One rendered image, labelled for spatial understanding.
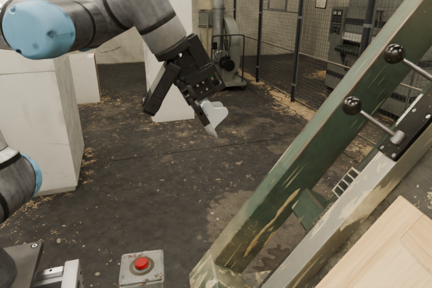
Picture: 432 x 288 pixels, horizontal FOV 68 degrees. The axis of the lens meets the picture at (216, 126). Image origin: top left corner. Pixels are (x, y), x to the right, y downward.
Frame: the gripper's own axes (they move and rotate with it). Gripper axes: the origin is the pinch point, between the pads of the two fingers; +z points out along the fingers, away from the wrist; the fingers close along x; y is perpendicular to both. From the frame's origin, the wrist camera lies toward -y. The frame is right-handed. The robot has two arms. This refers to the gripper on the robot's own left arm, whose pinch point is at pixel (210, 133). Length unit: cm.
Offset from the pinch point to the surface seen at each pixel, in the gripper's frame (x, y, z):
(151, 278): 4.7, -33.5, 30.4
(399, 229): -26.4, 19.0, 21.6
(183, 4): 356, 58, 15
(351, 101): -11.5, 26.0, 4.1
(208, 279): 4.5, -21.8, 41.7
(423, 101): -15.6, 37.3, 9.8
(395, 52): -12.5, 36.3, -0.8
